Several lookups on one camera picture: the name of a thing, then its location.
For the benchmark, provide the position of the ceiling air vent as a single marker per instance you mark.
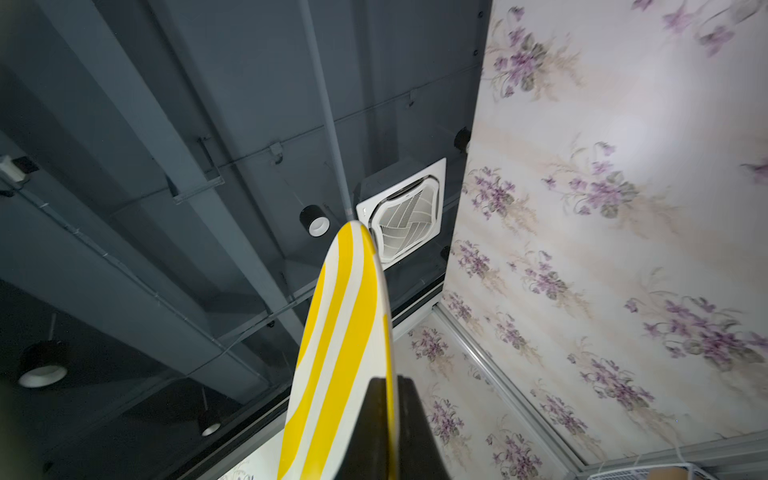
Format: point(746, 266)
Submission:
point(402, 207)

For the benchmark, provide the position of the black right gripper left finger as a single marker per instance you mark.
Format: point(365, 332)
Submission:
point(367, 454)

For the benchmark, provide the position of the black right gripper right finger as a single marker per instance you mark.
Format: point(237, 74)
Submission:
point(419, 457)

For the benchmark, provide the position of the yellow white striped round plate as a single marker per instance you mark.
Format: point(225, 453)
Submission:
point(347, 341)

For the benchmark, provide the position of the white wire wall basket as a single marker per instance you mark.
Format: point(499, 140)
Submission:
point(674, 471)

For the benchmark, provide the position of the black ceiling spotlight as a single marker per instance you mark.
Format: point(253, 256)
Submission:
point(314, 220)

